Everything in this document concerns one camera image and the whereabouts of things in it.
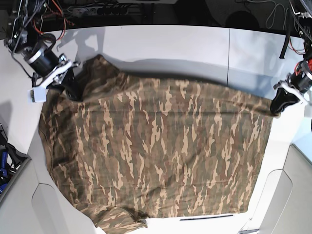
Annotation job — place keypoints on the camouflage T-shirt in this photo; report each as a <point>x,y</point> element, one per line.
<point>138,148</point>

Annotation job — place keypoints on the blue items in bin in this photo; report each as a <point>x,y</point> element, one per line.
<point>10,160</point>

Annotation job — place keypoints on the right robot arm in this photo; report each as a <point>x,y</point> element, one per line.
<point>23,37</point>

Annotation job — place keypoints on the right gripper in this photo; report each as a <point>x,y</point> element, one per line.
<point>51,71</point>

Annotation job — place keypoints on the white power strip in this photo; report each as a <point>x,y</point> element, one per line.
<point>99,10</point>

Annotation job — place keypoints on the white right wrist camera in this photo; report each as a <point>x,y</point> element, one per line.
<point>36,95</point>

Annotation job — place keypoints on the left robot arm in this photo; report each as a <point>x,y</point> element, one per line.
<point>300,13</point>

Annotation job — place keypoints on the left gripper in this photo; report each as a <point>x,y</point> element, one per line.
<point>291,90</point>

